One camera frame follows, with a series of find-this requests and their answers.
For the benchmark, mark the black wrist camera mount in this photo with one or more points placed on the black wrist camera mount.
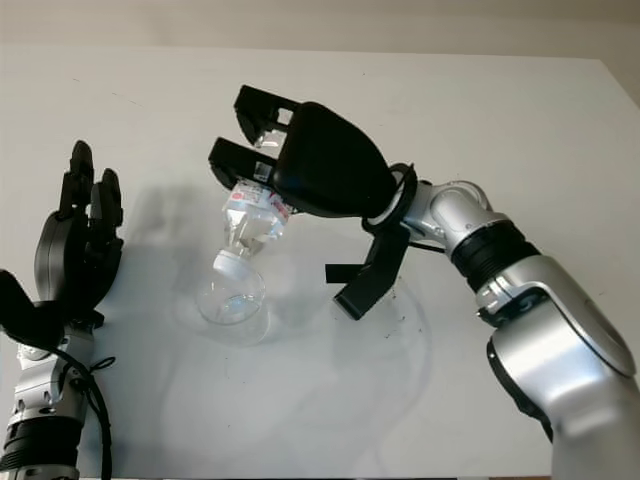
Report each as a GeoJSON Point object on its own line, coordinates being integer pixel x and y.
{"type": "Point", "coordinates": [372, 280]}
{"type": "Point", "coordinates": [20, 310]}

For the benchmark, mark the clear plastic water bottle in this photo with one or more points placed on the clear plastic water bottle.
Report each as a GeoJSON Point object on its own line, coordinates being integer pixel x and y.
{"type": "Point", "coordinates": [252, 220]}

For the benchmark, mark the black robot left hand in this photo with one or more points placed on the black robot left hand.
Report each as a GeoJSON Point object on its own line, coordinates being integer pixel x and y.
{"type": "Point", "coordinates": [60, 260]}

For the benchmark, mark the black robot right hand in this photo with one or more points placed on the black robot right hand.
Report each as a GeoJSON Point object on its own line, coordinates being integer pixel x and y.
{"type": "Point", "coordinates": [330, 165]}

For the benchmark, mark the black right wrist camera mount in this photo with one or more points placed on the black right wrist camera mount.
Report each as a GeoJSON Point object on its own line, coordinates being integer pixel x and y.
{"type": "Point", "coordinates": [372, 280]}

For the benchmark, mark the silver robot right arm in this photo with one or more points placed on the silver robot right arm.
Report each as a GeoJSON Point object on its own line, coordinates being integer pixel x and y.
{"type": "Point", "coordinates": [550, 320]}

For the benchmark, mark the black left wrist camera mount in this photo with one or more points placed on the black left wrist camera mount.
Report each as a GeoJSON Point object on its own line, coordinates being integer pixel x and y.
{"type": "Point", "coordinates": [20, 310]}

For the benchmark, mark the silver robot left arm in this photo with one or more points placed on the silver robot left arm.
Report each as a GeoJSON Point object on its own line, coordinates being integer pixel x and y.
{"type": "Point", "coordinates": [40, 395]}

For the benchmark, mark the black tape strip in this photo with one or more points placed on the black tape strip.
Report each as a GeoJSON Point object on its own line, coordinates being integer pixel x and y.
{"type": "Point", "coordinates": [340, 273]}

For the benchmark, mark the clear glass bowl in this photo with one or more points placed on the clear glass bowl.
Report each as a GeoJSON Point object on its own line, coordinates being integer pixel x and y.
{"type": "Point", "coordinates": [240, 320]}

